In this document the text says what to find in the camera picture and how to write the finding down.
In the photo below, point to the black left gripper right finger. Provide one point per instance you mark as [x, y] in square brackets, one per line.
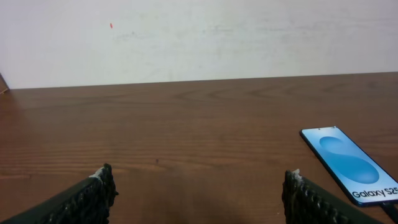
[308, 203]

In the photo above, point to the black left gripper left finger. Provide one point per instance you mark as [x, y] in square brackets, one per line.
[87, 202]

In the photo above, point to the blue screen Galaxy smartphone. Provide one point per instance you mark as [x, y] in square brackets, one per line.
[362, 179]

